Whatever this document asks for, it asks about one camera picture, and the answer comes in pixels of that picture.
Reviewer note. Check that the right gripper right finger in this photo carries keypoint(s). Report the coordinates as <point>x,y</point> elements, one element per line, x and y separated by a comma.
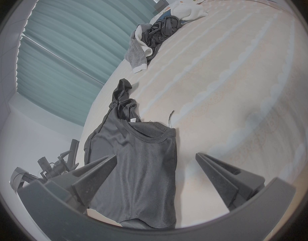
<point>231,179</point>

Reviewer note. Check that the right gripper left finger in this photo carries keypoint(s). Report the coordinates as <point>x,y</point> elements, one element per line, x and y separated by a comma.
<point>91,177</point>

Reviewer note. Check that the black T-shirt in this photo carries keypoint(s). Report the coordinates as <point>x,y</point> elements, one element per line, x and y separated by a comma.
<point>139,164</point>

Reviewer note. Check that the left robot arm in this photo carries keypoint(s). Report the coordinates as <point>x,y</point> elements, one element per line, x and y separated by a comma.
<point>56,169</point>

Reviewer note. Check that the bed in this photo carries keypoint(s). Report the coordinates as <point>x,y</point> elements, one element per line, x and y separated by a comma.
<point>231,71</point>

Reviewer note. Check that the blue-green curtain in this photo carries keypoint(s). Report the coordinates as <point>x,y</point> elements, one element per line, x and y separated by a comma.
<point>51,84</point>
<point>81,29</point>

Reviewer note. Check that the grey garment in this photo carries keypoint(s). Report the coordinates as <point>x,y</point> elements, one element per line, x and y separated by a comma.
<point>137,54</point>

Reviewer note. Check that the black shiny garment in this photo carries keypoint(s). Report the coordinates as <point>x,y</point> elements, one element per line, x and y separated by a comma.
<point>156,34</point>

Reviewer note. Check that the white garment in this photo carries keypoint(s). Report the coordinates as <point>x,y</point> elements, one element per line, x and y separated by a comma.
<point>186,9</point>

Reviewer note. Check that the dark blue garment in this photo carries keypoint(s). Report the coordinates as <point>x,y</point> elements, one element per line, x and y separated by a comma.
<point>167,15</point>

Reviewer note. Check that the white printed pillow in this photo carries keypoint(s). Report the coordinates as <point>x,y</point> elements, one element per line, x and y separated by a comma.
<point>187,0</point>

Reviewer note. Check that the grey bedside table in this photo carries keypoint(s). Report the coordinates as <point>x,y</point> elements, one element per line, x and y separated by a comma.
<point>159,5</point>

